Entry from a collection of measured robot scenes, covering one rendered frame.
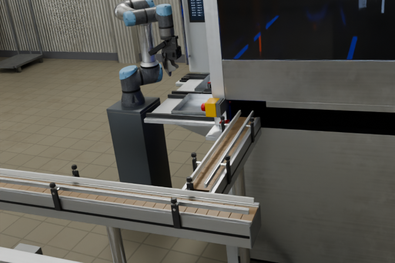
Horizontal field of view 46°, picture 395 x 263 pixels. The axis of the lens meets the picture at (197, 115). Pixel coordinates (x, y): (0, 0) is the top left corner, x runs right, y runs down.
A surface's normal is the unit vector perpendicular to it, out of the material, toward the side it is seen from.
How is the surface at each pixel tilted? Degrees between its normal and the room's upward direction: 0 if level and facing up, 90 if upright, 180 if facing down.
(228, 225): 90
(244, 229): 90
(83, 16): 90
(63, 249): 0
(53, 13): 90
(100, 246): 0
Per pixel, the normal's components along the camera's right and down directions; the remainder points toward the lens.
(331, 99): -0.35, 0.39
